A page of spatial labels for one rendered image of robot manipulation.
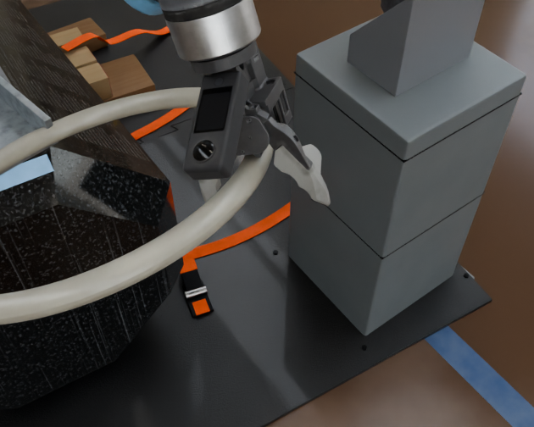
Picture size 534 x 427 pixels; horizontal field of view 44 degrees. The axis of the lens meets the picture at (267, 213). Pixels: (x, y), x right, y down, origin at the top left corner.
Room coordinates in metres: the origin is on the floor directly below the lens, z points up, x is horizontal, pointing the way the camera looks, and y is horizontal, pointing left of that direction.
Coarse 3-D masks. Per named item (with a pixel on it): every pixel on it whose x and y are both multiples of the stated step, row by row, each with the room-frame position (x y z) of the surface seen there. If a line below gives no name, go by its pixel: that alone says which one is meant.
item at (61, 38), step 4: (76, 28) 2.58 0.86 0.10; (60, 32) 2.54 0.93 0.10; (64, 32) 2.54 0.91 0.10; (68, 32) 2.54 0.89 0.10; (72, 32) 2.54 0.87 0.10; (76, 32) 2.54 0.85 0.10; (80, 32) 2.54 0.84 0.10; (52, 36) 2.51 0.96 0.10; (56, 36) 2.51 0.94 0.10; (60, 36) 2.51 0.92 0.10; (64, 36) 2.51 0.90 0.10; (68, 36) 2.51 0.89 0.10; (72, 36) 2.51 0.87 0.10; (76, 36) 2.51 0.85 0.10; (56, 40) 2.49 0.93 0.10; (60, 40) 2.49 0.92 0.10; (64, 40) 2.49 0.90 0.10; (68, 40) 2.49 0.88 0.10; (60, 44) 2.45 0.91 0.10
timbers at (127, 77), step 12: (72, 24) 2.63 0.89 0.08; (84, 24) 2.63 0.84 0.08; (96, 24) 2.63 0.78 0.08; (60, 48) 2.44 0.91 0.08; (96, 48) 2.52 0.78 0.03; (120, 60) 2.34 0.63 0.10; (132, 60) 2.34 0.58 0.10; (108, 72) 2.26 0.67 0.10; (120, 72) 2.26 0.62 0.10; (132, 72) 2.26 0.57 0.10; (144, 72) 2.26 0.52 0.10; (120, 84) 2.18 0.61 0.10; (132, 84) 2.18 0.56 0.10; (144, 84) 2.18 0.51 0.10; (120, 96) 2.11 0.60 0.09
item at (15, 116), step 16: (0, 80) 0.85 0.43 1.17; (0, 96) 0.86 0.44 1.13; (16, 96) 0.81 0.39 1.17; (0, 112) 0.83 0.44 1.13; (16, 112) 0.83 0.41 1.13; (32, 112) 0.78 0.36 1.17; (0, 128) 0.79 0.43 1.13; (16, 128) 0.79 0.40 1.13; (32, 128) 0.79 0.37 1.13; (48, 128) 0.75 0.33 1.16; (0, 144) 0.75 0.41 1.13
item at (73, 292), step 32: (160, 96) 0.78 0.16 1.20; (192, 96) 0.75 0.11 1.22; (64, 128) 0.76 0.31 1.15; (0, 160) 0.69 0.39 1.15; (256, 160) 0.52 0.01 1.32; (224, 192) 0.47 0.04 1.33; (192, 224) 0.42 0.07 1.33; (224, 224) 0.44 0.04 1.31; (128, 256) 0.38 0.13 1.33; (160, 256) 0.39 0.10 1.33; (32, 288) 0.36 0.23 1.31; (64, 288) 0.35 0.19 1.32; (96, 288) 0.35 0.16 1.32; (0, 320) 0.34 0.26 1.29
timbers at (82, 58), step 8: (80, 48) 2.29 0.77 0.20; (88, 48) 2.29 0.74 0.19; (72, 56) 2.24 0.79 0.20; (80, 56) 2.24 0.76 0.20; (88, 56) 2.24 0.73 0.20; (80, 64) 2.18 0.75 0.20; (88, 64) 2.19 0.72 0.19; (96, 64) 2.18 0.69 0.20; (80, 72) 2.13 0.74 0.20; (88, 72) 2.13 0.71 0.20; (96, 72) 2.13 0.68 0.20; (104, 72) 2.13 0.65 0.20; (88, 80) 2.08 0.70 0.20; (96, 80) 2.08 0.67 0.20; (104, 80) 2.09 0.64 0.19; (96, 88) 2.07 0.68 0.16; (104, 88) 2.09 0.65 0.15; (104, 96) 2.08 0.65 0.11; (112, 96) 2.10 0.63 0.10
